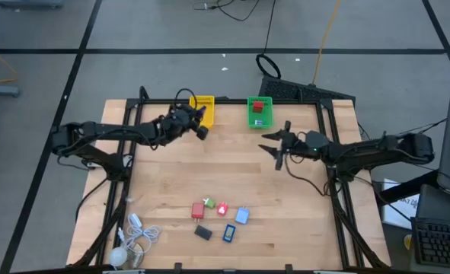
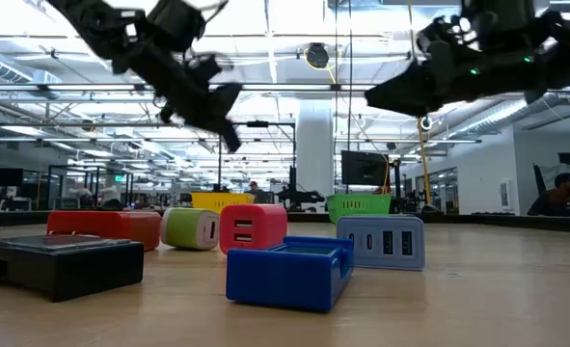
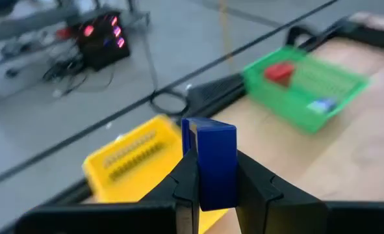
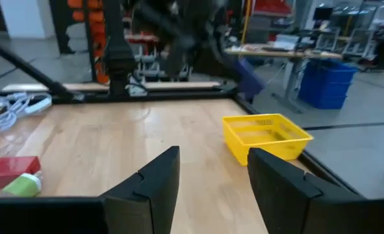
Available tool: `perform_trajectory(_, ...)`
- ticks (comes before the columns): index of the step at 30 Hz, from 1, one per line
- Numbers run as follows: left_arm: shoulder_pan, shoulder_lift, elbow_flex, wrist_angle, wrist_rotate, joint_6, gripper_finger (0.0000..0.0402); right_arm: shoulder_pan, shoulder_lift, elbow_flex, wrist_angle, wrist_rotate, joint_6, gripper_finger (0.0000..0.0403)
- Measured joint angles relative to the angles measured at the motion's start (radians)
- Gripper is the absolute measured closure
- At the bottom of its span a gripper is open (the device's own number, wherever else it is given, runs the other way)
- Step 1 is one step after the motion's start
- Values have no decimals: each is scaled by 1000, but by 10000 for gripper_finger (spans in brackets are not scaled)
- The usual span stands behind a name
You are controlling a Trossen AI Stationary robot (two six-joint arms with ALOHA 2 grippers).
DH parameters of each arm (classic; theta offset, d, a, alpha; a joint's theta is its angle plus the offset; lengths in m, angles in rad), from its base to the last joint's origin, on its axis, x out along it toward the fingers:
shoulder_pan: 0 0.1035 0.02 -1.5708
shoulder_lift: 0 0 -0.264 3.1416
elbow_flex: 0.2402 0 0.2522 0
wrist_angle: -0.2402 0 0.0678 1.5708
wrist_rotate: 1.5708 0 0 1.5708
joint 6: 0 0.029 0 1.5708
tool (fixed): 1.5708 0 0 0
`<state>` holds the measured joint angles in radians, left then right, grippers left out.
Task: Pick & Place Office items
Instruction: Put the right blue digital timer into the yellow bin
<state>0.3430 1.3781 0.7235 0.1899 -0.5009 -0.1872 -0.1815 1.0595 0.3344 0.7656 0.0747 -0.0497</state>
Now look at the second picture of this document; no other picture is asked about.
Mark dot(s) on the black background robot arm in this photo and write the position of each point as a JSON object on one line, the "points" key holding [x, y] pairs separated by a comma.
{"points": [[299, 196]]}

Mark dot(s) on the black metal table frame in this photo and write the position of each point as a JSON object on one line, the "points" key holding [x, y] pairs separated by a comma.
{"points": [[482, 218]]}

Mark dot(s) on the pink cube charger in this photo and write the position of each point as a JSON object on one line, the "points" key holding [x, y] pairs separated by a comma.
{"points": [[253, 226]]}

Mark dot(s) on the black box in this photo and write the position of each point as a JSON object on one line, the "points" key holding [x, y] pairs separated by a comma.
{"points": [[58, 267]]}

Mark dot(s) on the green and white charger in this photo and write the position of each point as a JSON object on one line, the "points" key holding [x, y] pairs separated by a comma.
{"points": [[188, 229]]}

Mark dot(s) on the white round pillar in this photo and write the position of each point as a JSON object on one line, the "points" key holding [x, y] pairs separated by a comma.
{"points": [[316, 154]]}

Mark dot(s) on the black monitor on stand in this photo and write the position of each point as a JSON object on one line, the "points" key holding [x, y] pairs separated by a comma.
{"points": [[364, 168]]}

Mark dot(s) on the small black monitor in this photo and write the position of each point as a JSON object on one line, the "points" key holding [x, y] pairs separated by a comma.
{"points": [[5, 177]]}

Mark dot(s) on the yellow plastic basket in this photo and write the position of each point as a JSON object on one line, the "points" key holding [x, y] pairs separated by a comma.
{"points": [[217, 198]]}

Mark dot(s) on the green plastic basket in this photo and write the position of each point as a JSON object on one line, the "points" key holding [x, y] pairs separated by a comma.
{"points": [[357, 203]]}

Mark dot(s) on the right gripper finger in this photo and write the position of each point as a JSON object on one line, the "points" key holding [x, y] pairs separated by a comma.
{"points": [[410, 112], [405, 91]]}

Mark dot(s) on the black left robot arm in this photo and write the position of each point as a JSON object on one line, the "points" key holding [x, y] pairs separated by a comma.
{"points": [[96, 24]]}

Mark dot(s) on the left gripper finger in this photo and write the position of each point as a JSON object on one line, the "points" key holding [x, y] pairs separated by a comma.
{"points": [[226, 135], [224, 98]]}

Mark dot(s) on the red charger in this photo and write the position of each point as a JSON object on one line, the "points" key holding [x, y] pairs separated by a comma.
{"points": [[101, 226]]}

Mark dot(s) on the light blue multiport charger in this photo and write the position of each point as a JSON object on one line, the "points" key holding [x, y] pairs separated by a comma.
{"points": [[381, 241]]}

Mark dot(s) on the person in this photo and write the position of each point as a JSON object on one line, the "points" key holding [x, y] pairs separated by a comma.
{"points": [[561, 197], [254, 190]]}

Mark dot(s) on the black background station frame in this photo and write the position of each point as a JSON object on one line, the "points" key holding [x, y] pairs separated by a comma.
{"points": [[91, 167]]}

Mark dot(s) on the blue box with screen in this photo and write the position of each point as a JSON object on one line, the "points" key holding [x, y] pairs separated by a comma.
{"points": [[279, 279]]}

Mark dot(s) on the black background gantry frame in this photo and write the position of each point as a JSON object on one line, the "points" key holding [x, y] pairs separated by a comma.
{"points": [[258, 124]]}

